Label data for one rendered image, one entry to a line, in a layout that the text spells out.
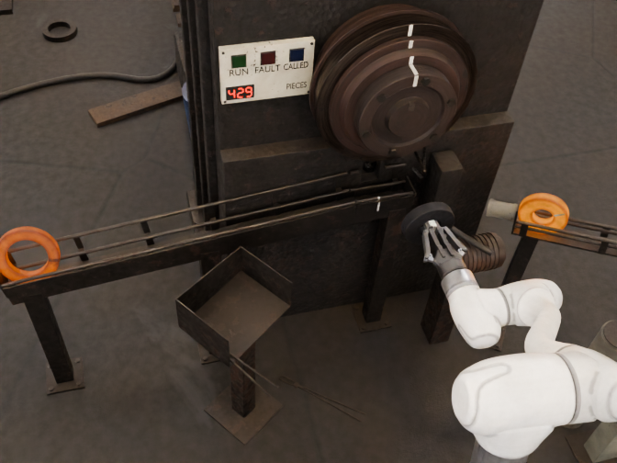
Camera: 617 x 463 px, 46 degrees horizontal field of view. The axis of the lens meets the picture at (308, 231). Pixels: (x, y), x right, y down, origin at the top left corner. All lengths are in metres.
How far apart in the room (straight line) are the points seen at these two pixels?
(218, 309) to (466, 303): 0.73
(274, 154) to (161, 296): 0.98
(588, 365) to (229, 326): 1.09
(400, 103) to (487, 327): 0.62
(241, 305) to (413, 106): 0.76
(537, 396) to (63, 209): 2.43
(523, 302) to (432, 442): 0.90
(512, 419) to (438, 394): 1.44
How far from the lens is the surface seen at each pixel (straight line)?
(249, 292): 2.20
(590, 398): 1.41
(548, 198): 2.39
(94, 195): 3.38
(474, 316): 1.90
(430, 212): 2.07
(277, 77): 2.07
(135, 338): 2.86
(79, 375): 2.81
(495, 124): 2.45
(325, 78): 1.95
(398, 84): 1.92
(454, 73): 2.04
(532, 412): 1.36
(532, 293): 1.94
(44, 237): 2.29
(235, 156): 2.20
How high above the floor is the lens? 2.37
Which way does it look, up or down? 49 degrees down
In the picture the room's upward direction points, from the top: 5 degrees clockwise
